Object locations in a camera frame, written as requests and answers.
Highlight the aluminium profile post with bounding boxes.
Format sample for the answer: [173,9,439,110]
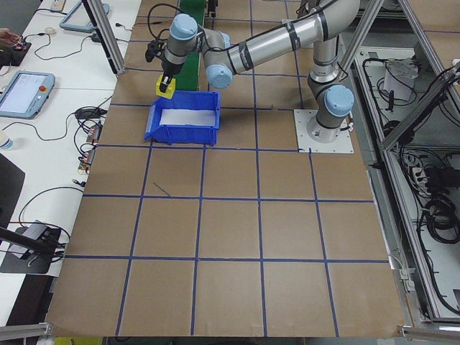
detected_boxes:
[81,0,127,75]
[337,0,385,73]

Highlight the aluminium profile bar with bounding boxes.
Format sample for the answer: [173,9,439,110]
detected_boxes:
[397,323,460,341]
[0,322,54,339]

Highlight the small grey box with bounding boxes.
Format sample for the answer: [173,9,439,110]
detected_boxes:
[21,221,51,242]

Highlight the small circuit board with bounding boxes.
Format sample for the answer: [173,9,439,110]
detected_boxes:
[88,124,104,144]
[78,147,97,172]

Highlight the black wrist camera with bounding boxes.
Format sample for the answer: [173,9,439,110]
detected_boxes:
[144,40,162,63]

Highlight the black cable bundle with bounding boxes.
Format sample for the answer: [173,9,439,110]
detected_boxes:
[381,120,402,139]

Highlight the grey equipment box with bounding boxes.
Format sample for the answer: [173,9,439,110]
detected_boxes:
[383,59,418,101]

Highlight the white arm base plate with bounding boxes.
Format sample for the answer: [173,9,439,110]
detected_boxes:
[293,109,355,155]

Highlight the black monitor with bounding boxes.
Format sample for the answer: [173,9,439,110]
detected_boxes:
[0,152,27,229]

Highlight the V-shaped metal bar frame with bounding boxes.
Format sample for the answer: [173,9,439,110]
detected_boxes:
[354,0,460,324]

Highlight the green conveyor belt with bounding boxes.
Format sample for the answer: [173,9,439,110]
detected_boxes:
[171,0,208,92]

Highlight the grey metal bracket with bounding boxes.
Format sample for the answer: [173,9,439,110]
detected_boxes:
[395,267,416,294]

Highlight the black box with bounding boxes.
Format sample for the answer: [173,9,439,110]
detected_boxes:
[425,167,456,190]

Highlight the yellow foam block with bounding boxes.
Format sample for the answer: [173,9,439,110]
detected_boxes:
[155,75,177,100]

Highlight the black camera cable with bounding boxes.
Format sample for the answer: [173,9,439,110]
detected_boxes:
[145,3,180,46]

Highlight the blue grey teach pendant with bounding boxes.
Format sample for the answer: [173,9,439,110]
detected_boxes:
[58,0,111,34]
[0,70,56,120]

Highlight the black circuit board red parts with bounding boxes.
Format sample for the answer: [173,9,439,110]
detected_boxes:
[9,39,33,60]

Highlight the blue plastic bin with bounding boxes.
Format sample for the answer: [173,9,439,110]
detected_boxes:
[143,89,222,147]

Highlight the black cable coil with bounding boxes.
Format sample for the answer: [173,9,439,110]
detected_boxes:
[418,195,460,245]

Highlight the white paper cup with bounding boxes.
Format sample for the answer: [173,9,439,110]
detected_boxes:
[0,129,17,151]

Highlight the red orange wire pair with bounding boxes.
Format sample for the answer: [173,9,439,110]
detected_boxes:
[134,19,170,28]

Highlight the white foam pad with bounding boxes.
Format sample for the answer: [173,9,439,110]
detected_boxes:
[159,107,218,127]

